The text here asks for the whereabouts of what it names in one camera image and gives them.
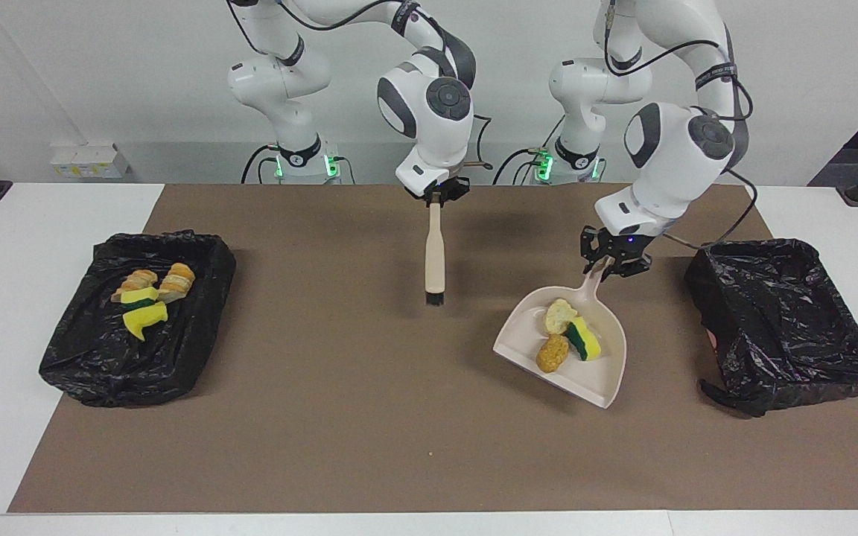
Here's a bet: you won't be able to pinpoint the pale striped pastry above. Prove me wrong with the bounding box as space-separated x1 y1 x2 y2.
157 262 197 304

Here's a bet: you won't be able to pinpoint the brown oval bread roll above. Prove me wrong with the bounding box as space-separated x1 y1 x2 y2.
536 334 571 374

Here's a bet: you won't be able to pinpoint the pale bread chunk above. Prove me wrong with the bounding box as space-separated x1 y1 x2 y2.
110 269 159 303

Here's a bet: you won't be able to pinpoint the black bag lined bin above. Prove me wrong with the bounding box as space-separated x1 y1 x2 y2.
39 229 237 408
684 238 858 418

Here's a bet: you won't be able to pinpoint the beige plastic dustpan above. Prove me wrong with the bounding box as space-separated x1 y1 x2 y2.
493 257 628 409

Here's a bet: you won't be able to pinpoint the black base cable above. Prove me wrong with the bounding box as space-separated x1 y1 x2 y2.
241 144 281 185
492 147 549 185

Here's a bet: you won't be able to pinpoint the beige hand brush black bristles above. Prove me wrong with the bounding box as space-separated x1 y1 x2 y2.
424 194 448 306

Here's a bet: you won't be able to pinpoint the white wall power box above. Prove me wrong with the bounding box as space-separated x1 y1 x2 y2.
51 144 132 179

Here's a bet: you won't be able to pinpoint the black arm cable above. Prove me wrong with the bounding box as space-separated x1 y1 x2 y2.
226 0 494 169
603 0 760 249

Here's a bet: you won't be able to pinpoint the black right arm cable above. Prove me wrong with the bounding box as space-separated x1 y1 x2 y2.
226 0 494 169

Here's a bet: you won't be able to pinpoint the yellow sponge with green pad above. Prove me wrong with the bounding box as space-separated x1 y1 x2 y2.
120 287 160 310

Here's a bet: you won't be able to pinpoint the brown table mat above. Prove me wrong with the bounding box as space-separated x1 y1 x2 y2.
8 184 858 513

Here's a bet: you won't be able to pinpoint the curved yellow sponge piece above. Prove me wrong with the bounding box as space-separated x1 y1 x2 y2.
122 301 169 342

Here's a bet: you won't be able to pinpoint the small orange striped croissant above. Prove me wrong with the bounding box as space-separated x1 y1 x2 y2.
544 299 577 334

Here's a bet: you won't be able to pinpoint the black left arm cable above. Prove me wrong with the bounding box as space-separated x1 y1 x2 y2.
603 0 760 249

